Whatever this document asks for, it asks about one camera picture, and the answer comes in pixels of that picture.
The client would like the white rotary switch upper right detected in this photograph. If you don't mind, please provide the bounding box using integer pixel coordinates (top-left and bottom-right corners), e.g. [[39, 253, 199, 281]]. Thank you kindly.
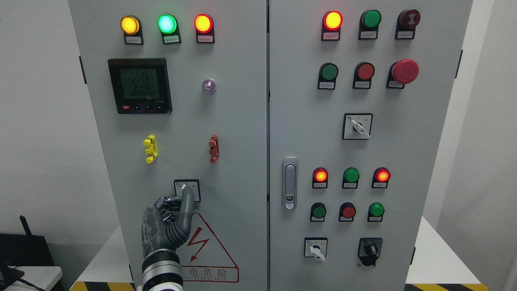
[[342, 113, 373, 140]]

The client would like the red lit indicator light left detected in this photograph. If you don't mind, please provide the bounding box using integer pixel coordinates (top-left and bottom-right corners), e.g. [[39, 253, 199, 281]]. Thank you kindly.
[[194, 13, 215, 44]]

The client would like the white rotary light switch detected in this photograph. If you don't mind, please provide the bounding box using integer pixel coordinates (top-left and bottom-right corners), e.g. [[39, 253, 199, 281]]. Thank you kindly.
[[174, 179, 201, 203]]

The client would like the green indicator top right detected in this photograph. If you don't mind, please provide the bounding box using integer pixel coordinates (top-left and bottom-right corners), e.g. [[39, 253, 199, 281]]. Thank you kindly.
[[358, 9, 382, 40]]

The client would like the green push button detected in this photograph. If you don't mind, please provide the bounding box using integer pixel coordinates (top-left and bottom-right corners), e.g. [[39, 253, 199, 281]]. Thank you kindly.
[[367, 202, 385, 222], [317, 62, 338, 90], [310, 202, 327, 222]]

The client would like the red push button lower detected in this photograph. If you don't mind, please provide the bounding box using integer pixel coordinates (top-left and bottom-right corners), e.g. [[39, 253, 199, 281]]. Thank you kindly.
[[338, 202, 357, 222]]

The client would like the silver door handle lock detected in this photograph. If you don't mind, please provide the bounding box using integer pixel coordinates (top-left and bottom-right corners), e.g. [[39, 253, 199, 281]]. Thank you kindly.
[[282, 156, 298, 210]]

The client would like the yellow terminal connector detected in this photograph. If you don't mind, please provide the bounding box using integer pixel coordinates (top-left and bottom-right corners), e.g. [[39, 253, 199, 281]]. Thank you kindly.
[[143, 135, 158, 164]]

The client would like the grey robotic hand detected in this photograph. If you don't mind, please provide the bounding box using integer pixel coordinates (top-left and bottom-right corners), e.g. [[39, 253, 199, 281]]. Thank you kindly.
[[141, 184, 194, 257]]

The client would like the clear small lamp bulb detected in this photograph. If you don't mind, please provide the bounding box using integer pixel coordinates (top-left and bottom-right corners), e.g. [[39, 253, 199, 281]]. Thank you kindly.
[[202, 78, 216, 94]]

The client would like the yellow indicator light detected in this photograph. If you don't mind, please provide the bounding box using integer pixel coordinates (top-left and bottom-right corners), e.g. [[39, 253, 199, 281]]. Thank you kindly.
[[120, 15, 144, 45]]

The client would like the red lit indicator lower right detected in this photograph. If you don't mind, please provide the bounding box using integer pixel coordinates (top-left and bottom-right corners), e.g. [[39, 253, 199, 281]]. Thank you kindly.
[[371, 167, 391, 189]]

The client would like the green push button lower right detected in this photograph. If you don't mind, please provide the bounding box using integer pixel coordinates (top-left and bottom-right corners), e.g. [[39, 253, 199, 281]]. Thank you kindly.
[[367, 202, 385, 222]]

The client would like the red push button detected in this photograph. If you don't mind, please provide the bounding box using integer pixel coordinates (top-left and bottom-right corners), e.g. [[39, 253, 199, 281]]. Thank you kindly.
[[352, 61, 375, 90], [338, 202, 357, 222]]

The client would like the green indicator lower middle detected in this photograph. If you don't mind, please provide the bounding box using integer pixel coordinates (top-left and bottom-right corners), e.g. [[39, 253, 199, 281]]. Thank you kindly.
[[341, 167, 360, 189]]

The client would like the red lit indicator top right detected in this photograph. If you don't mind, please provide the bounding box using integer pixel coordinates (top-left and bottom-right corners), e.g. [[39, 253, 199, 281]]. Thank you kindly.
[[321, 11, 343, 41]]

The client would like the white box on left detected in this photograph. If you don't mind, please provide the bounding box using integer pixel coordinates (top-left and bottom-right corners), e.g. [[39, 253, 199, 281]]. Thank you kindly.
[[16, 266, 63, 291]]

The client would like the green lit indicator light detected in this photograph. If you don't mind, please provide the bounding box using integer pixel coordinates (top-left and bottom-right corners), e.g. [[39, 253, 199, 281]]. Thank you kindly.
[[157, 14, 182, 44]]

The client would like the red electric hazard warning sticker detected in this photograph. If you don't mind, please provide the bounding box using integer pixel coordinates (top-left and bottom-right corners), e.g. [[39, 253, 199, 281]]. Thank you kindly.
[[177, 212, 240, 283]]

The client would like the grey electrical cabinet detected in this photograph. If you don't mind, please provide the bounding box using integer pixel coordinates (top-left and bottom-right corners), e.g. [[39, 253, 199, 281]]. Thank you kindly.
[[69, 0, 473, 291]]

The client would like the black rotary selector knob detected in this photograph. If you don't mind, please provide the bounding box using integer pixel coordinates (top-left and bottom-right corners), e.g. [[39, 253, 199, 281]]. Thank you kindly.
[[357, 237, 383, 266]]

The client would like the black digital power meter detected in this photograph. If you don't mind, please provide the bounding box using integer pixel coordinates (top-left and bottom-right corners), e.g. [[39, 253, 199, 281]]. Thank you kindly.
[[107, 58, 173, 114]]

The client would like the red terminal connector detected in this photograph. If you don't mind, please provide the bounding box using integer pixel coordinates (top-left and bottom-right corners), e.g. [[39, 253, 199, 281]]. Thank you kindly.
[[208, 135, 220, 163]]

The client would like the red push button upper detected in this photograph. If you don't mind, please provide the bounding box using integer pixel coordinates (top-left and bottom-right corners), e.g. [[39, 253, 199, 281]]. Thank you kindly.
[[352, 61, 375, 90]]

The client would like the green push button lower left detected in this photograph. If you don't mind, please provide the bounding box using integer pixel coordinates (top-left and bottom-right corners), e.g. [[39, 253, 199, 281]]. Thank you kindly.
[[310, 202, 327, 222]]

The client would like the red lit indicator lower left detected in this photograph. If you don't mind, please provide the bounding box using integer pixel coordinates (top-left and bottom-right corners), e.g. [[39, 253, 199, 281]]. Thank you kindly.
[[312, 167, 328, 189]]

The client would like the dark red buzzer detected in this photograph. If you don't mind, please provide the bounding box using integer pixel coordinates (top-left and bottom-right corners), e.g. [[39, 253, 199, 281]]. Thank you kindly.
[[395, 9, 421, 39]]

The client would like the black router with antenna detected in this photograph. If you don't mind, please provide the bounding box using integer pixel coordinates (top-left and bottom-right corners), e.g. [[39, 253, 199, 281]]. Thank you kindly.
[[0, 215, 55, 291]]

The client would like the red emergency stop button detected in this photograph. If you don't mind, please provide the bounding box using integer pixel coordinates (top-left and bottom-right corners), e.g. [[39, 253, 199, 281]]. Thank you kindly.
[[386, 58, 419, 89]]

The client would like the white rotary switch lower right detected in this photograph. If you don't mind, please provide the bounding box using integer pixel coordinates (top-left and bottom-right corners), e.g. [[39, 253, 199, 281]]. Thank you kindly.
[[303, 236, 328, 262]]

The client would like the green push button upper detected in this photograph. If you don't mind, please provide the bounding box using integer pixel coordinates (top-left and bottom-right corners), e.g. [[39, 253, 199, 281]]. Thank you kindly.
[[317, 62, 338, 90]]

